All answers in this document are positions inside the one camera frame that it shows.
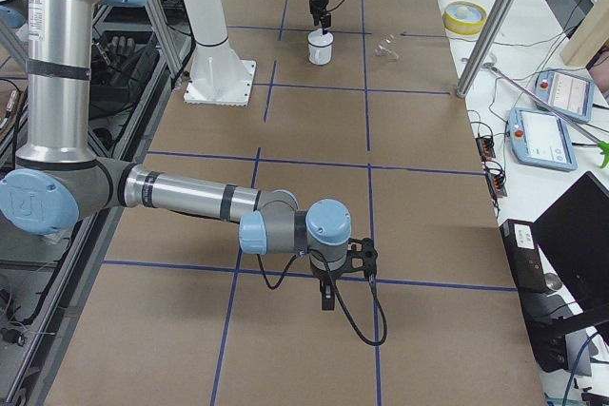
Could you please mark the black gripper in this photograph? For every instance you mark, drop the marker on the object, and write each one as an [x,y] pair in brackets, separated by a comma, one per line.
[325,279]
[316,1]

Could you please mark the white cup lid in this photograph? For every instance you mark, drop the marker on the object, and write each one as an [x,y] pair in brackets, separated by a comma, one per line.
[320,39]

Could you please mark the clear plastic funnel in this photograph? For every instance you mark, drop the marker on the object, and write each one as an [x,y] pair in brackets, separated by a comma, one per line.
[384,49]

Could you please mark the white enamel cup blue rim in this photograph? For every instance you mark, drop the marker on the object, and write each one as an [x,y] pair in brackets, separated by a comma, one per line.
[319,56]

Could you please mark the yellow tape roll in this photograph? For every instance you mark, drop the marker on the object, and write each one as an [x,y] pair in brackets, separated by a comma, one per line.
[464,17]

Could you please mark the near orange black adapter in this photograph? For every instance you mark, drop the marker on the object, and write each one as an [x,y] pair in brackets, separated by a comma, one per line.
[496,183]

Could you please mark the orange black adapter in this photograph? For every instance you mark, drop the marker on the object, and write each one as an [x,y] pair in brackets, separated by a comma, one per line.
[485,146]
[496,183]

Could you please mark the black computer box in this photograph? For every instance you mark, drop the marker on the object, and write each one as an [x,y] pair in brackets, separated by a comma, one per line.
[555,332]

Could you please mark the far orange black adapter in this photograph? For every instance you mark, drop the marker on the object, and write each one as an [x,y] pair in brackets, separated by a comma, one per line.
[485,146]

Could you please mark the near teach pendant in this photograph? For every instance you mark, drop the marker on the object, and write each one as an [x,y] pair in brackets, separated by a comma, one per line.
[541,139]

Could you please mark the teach pendant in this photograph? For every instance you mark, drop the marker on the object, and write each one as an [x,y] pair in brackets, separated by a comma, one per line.
[566,92]
[541,139]

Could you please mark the black laptop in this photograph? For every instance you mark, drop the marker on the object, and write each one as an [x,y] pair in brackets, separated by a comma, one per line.
[573,235]

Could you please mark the far teach pendant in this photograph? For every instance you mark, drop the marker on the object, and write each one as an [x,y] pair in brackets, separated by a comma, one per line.
[566,92]

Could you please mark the wooden beam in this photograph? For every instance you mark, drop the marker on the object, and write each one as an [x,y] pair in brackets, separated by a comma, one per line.
[588,38]

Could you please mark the metal reacher grabber stick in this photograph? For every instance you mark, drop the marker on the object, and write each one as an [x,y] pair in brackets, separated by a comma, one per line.
[600,144]

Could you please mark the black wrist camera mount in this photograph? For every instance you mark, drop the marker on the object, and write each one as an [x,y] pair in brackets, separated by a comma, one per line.
[361,257]

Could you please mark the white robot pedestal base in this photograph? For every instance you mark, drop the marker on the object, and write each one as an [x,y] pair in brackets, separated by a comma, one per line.
[217,75]

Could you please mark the aluminium frame post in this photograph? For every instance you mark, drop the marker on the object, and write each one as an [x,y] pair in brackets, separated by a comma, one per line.
[483,45]

